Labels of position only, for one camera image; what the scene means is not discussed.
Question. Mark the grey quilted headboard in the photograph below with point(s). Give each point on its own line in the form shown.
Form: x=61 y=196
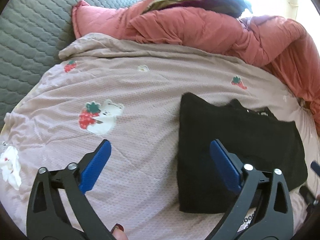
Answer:
x=32 y=34

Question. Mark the pink quilted comforter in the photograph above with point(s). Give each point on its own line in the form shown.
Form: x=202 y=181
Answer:
x=278 y=45

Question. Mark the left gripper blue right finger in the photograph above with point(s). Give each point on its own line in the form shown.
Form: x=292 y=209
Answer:
x=228 y=166

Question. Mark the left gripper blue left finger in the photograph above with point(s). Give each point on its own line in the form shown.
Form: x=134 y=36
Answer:
x=92 y=164

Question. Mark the person's left hand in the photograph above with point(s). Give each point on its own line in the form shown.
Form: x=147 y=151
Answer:
x=118 y=232

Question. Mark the mauve cartoon print bedsheet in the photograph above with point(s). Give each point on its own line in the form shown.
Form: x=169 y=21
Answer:
x=129 y=94

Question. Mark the black printed t-shirt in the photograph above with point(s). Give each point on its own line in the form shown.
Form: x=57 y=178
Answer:
x=257 y=138

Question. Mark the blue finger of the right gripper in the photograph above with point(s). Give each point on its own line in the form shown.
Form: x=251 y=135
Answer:
x=315 y=167

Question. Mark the multicolour striped blanket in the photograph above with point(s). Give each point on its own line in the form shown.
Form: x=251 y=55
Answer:
x=233 y=8

